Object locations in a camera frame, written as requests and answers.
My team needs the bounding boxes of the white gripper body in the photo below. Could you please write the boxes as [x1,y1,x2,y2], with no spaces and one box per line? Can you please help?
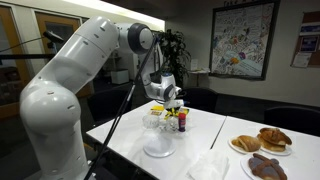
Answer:
[162,98,185,110]

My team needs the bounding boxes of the cut glass bowl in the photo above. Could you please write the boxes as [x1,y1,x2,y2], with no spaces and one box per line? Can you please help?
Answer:
[142,114,161,130]

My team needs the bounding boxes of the yellow green crayon box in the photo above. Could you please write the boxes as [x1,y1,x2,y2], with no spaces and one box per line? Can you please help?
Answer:
[164,107,191,120]

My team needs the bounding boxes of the red cap purple bottle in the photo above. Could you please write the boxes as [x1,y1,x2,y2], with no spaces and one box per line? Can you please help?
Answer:
[177,112,187,133]

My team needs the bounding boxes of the black office chair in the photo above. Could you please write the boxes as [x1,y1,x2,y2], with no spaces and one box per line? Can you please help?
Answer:
[263,105,320,138]
[181,86,220,114]
[86,87,134,127]

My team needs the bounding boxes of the small side table with papers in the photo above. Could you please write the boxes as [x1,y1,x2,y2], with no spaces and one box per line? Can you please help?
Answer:
[187,58,212,89]

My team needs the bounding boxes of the green potted plant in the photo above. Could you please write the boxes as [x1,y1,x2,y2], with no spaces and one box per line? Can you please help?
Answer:
[156,28,192,89]

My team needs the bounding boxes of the white storage box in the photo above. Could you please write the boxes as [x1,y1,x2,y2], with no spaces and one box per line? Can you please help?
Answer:
[110,68,131,85]

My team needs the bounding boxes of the white paper napkin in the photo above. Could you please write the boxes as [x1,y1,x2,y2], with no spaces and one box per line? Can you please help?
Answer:
[187,149,231,180]

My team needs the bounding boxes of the white plate under croissant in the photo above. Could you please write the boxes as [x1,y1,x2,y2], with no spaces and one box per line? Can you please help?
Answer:
[228,136,263,155]

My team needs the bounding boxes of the golden croissant bread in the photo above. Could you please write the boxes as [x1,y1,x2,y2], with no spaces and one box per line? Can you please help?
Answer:
[231,134,262,153]

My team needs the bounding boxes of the white plate under chocolate bread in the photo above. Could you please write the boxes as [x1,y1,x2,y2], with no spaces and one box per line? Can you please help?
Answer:
[240,154,290,180]

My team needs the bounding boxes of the large framed doodle poster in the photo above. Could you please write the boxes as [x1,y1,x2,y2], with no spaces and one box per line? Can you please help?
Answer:
[208,0,281,82]

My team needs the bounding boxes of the brown stacked sweet bread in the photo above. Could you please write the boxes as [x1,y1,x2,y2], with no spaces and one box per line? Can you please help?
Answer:
[257,127,293,153]

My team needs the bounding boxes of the chocolate cross bread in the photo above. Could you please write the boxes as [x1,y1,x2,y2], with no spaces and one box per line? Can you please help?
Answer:
[248,152,288,180]

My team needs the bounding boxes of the white plate under stacked bread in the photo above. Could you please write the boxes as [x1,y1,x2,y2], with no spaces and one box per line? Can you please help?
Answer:
[258,143,294,157]

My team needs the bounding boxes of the cork bulletin board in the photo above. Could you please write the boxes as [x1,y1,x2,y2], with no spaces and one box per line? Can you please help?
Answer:
[290,10,320,70]

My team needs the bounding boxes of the orange wooden door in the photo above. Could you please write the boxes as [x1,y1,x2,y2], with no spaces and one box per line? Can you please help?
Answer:
[0,4,32,120]

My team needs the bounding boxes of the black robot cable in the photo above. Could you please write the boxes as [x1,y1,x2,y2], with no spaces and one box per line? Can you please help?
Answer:
[83,34,160,180]

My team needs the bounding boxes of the black horizontal camera bar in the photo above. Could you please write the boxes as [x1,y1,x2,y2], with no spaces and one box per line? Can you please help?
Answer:
[0,53,57,62]

